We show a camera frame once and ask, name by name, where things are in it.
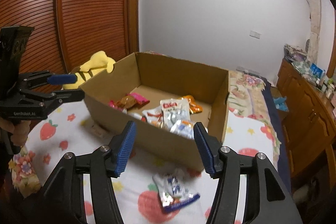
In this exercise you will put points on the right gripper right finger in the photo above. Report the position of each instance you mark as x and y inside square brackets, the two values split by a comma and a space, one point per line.
[267, 199]

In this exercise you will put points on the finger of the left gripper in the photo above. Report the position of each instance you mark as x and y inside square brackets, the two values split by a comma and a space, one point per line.
[63, 96]
[61, 79]

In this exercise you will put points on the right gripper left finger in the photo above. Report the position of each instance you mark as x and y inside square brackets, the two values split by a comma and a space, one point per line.
[61, 199]

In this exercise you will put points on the pink chicken leg snack pack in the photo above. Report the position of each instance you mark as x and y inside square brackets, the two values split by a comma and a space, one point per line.
[129, 101]

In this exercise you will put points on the white blue duck gizzard pouch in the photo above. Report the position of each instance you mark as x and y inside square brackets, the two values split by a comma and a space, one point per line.
[173, 192]

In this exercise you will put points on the orange white snack pouch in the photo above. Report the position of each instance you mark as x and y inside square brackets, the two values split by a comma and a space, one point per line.
[194, 108]

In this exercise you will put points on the silver white red snack pouch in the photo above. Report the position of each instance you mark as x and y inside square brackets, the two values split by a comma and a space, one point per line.
[174, 110]

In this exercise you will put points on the person's left hand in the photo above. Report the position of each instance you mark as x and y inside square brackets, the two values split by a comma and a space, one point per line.
[19, 132]

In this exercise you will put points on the white floral strawberry blanket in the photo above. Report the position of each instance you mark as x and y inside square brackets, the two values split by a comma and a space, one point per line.
[70, 129]

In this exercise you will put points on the yellow plush toy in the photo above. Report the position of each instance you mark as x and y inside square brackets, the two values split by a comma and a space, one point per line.
[98, 62]

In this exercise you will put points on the floral bed quilt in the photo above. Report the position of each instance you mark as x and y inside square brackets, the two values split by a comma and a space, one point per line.
[250, 96]

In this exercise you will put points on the wooden sideboard cabinet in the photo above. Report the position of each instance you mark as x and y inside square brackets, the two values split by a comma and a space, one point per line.
[309, 126]

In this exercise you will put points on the brown louvered wardrobe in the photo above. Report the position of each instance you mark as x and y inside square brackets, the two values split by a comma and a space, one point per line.
[68, 32]

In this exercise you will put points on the small colourful snack packets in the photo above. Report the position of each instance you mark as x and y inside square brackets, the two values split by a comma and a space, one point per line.
[151, 116]

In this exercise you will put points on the brown cardboard box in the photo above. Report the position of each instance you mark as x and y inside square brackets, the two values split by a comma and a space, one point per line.
[147, 83]

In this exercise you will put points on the beige patterned curtain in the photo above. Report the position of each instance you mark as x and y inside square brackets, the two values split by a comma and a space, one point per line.
[315, 25]

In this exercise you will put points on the white wall switch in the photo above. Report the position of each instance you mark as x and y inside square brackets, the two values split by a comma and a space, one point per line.
[255, 34]

